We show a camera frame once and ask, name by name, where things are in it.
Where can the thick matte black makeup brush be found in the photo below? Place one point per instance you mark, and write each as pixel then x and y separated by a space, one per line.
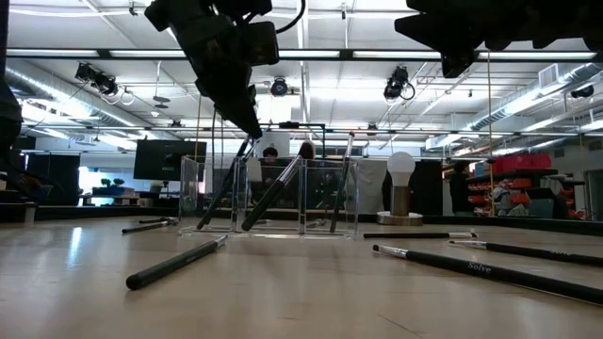
pixel 174 263

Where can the black overhead camera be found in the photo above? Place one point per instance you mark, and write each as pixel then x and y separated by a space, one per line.
pixel 279 87

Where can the black ceiling speaker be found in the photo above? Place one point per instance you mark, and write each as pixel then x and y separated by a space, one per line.
pixel 582 91

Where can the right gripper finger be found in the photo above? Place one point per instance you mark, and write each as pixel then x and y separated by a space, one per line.
pixel 458 63
pixel 438 35

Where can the black cabinet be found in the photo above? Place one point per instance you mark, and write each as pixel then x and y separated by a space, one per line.
pixel 426 188

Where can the black partition panel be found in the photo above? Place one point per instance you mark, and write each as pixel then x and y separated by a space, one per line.
pixel 52 179

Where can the white bulb brass table lamp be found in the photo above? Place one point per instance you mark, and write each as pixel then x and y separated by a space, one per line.
pixel 400 167

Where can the white ceiling vent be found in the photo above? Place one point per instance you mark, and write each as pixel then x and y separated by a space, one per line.
pixel 549 75

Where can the white paper sheet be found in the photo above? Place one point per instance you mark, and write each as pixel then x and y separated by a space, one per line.
pixel 253 172

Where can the person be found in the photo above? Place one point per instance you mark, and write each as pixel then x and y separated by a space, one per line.
pixel 459 188
pixel 270 153

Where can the black background rig frame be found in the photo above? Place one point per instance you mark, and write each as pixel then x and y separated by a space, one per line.
pixel 288 124

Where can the grey post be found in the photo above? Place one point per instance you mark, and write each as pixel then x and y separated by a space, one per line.
pixel 29 213

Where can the black comb head makeup brush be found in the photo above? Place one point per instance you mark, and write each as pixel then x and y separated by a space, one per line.
pixel 146 227

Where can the silver ceiling duct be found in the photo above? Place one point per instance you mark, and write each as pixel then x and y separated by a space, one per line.
pixel 579 75
pixel 28 87

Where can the blue planter with plants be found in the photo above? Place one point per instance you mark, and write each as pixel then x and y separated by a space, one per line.
pixel 113 186

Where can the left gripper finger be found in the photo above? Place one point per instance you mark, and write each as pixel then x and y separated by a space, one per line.
pixel 240 113

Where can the clear acrylic three-compartment organizer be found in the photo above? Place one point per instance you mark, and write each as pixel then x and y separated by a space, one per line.
pixel 301 202

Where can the white cloth cover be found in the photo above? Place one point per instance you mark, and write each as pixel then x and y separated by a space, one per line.
pixel 374 183

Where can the black overhead frame bar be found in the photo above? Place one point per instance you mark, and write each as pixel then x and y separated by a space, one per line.
pixel 346 53

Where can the black table edge rail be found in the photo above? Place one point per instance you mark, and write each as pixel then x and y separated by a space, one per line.
pixel 94 213

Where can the shelf with red bins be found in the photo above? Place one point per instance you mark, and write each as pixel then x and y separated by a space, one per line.
pixel 518 162

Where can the black tip makeup brush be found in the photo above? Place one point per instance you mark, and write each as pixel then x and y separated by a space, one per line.
pixel 494 273

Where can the black monitor screen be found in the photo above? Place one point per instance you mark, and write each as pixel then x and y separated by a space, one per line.
pixel 169 160

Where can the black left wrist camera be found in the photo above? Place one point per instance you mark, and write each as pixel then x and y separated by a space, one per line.
pixel 261 42

